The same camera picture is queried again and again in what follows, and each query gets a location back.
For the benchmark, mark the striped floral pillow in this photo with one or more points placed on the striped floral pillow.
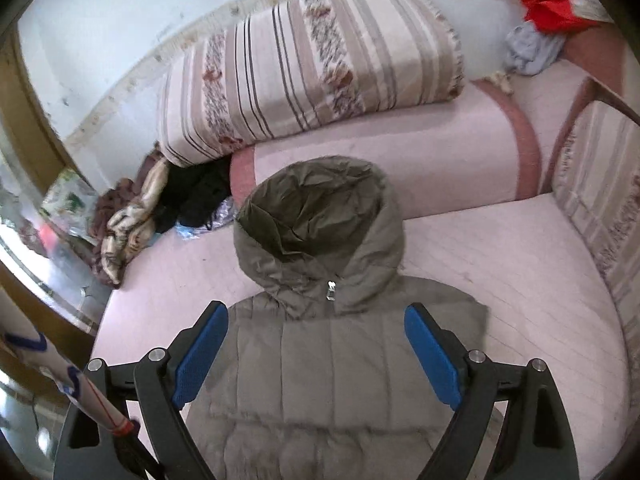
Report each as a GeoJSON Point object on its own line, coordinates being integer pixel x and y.
{"type": "Point", "coordinates": [310, 70]}

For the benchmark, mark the clear plastic bag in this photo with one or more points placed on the clear plastic bag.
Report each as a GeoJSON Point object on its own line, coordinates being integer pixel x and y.
{"type": "Point", "coordinates": [212, 220]}

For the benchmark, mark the green printed plastic bag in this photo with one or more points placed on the green printed plastic bag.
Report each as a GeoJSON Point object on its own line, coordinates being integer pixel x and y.
{"type": "Point", "coordinates": [65, 200]}

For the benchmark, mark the pink quilted bed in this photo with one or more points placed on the pink quilted bed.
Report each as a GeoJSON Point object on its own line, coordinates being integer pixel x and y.
{"type": "Point", "coordinates": [500, 285]}

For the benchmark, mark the red cloth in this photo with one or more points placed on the red cloth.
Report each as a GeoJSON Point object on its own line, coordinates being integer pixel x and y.
{"type": "Point", "coordinates": [545, 7]}

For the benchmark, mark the patterned broom stick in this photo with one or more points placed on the patterned broom stick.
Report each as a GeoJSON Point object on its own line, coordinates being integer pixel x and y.
{"type": "Point", "coordinates": [95, 400]}

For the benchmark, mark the white cloth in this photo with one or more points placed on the white cloth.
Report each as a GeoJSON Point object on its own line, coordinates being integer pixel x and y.
{"type": "Point", "coordinates": [595, 10]}

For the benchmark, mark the wooden glazed door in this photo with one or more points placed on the wooden glazed door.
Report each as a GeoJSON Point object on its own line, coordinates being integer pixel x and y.
{"type": "Point", "coordinates": [30, 125]}

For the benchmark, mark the grey-blue cloth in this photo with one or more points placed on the grey-blue cloth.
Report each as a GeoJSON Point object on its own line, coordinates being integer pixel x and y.
{"type": "Point", "coordinates": [530, 50]}

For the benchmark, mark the black clothes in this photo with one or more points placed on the black clothes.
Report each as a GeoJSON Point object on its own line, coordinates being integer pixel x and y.
{"type": "Point", "coordinates": [200, 195]}

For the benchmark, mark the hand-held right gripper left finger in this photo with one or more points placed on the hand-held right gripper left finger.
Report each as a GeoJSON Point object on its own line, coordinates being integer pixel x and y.
{"type": "Point", "coordinates": [200, 355]}

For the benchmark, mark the olive hooded puffer jacket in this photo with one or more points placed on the olive hooded puffer jacket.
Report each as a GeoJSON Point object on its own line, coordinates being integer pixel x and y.
{"type": "Point", "coordinates": [325, 360]}

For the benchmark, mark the pink folded blanket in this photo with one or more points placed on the pink folded blanket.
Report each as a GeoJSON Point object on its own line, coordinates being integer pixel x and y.
{"type": "Point", "coordinates": [425, 160]}

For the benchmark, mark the striped floral headboard cushion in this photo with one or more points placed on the striped floral headboard cushion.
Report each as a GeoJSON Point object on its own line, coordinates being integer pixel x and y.
{"type": "Point", "coordinates": [600, 185]}

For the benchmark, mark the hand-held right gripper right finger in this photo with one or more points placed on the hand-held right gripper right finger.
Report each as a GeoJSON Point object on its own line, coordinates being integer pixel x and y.
{"type": "Point", "coordinates": [432, 355]}

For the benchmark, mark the brown patterned blanket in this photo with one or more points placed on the brown patterned blanket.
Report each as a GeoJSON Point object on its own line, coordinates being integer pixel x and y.
{"type": "Point", "coordinates": [130, 230]}

